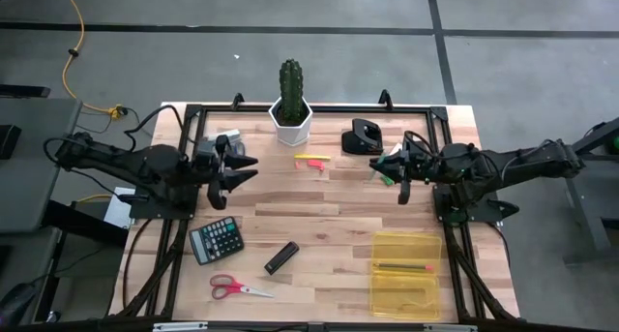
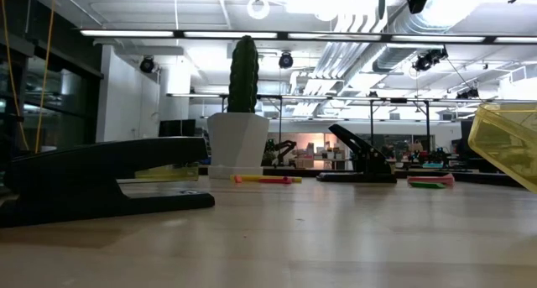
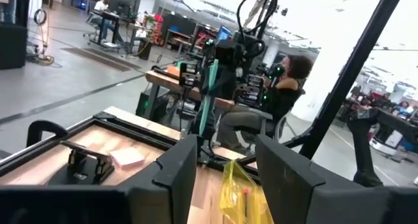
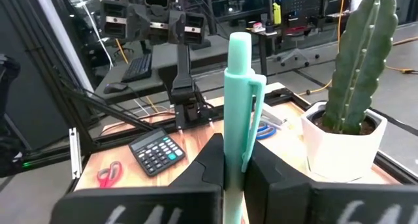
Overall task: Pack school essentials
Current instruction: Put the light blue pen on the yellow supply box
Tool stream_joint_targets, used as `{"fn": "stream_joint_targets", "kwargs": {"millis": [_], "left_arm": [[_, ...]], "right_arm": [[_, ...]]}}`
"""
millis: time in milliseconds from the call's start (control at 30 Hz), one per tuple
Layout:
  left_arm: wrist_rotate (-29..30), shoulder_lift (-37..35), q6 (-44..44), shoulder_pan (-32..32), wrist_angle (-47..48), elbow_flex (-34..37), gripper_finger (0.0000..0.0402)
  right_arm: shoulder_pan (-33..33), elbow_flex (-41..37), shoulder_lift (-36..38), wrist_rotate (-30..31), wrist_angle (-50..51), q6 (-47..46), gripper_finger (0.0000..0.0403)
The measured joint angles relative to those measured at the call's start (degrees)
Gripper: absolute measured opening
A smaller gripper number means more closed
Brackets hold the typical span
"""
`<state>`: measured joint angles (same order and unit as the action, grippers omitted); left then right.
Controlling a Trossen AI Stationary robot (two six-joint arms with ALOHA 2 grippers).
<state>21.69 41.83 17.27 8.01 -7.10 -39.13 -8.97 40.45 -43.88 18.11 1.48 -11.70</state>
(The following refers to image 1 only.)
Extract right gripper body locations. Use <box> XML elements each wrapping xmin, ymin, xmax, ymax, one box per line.
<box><xmin>409</xmin><ymin>157</ymin><xmax>439</xmax><ymax>188</ymax></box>

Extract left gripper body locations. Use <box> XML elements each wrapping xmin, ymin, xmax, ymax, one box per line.
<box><xmin>192</xmin><ymin>153</ymin><xmax>228</xmax><ymax>188</ymax></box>

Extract teal pen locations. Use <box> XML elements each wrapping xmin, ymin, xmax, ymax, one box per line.
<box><xmin>368</xmin><ymin>152</ymin><xmax>388</xmax><ymax>183</ymax></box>

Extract orange red marker pen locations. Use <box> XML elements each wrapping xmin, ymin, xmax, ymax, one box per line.
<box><xmin>293</xmin><ymin>159</ymin><xmax>327</xmax><ymax>172</ymax></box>

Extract pencil with red end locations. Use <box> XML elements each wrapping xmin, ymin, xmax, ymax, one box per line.
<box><xmin>371</xmin><ymin>261</ymin><xmax>434</xmax><ymax>272</ymax></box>

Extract red handled scissors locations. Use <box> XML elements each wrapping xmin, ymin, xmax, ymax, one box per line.
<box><xmin>209</xmin><ymin>273</ymin><xmax>276</xmax><ymax>301</ymax></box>

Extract white stapler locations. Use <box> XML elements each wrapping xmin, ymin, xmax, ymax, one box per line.
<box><xmin>207</xmin><ymin>128</ymin><xmax>242</xmax><ymax>147</ymax></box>

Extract black hole punch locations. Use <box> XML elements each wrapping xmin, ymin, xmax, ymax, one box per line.
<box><xmin>340</xmin><ymin>118</ymin><xmax>385</xmax><ymax>156</ymax></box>

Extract black calculator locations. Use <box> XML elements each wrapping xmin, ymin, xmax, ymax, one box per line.
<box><xmin>188</xmin><ymin>216</ymin><xmax>246</xmax><ymax>266</ymax></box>

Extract green cactus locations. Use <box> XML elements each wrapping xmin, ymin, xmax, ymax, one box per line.
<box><xmin>278</xmin><ymin>58</ymin><xmax>305</xmax><ymax>123</ymax></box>

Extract black stapler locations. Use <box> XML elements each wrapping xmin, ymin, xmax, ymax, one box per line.
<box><xmin>263</xmin><ymin>240</ymin><xmax>301</xmax><ymax>276</ymax></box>

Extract white flat panel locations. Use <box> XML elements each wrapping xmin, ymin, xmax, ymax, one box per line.
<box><xmin>103</xmin><ymin>186</ymin><xmax>136</xmax><ymax>229</ymax></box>

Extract yellow transparent pencil box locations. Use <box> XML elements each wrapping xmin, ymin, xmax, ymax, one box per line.
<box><xmin>369</xmin><ymin>230</ymin><xmax>443</xmax><ymax>322</ymax></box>

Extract black desk beam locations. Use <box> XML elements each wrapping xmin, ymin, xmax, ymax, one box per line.
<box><xmin>43</xmin><ymin>198</ymin><xmax>131</xmax><ymax>249</ymax></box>

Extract grey metal stand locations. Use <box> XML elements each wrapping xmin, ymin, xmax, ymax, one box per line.
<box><xmin>563</xmin><ymin>118</ymin><xmax>619</xmax><ymax>266</ymax></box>

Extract grey desk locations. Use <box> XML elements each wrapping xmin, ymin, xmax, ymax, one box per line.
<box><xmin>0</xmin><ymin>97</ymin><xmax>82</xmax><ymax>234</ymax></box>

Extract dark grey rounded object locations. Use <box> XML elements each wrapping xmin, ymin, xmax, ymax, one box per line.
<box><xmin>0</xmin><ymin>282</ymin><xmax>39</xmax><ymax>326</ymax></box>

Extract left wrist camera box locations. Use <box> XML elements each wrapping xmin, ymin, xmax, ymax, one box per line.
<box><xmin>195</xmin><ymin>138</ymin><xmax>217</xmax><ymax>159</ymax></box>

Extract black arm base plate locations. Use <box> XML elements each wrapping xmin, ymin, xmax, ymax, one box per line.
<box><xmin>129</xmin><ymin>186</ymin><xmax>195</xmax><ymax>221</ymax></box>
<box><xmin>433</xmin><ymin>184</ymin><xmax>505</xmax><ymax>224</ymax></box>

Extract black cable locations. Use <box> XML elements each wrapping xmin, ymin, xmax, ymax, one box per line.
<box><xmin>123</xmin><ymin>103</ymin><xmax>191</xmax><ymax>152</ymax></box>

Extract yellow cable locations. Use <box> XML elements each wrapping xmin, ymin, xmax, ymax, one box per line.
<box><xmin>57</xmin><ymin>0</ymin><xmax>128</xmax><ymax>120</ymax></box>
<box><xmin>75</xmin><ymin>193</ymin><xmax>113</xmax><ymax>205</ymax></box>

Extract silver bracket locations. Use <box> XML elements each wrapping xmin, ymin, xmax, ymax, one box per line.
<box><xmin>152</xmin><ymin>321</ymin><xmax>209</xmax><ymax>332</ymax></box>
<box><xmin>423</xmin><ymin>323</ymin><xmax>479</xmax><ymax>332</ymax></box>

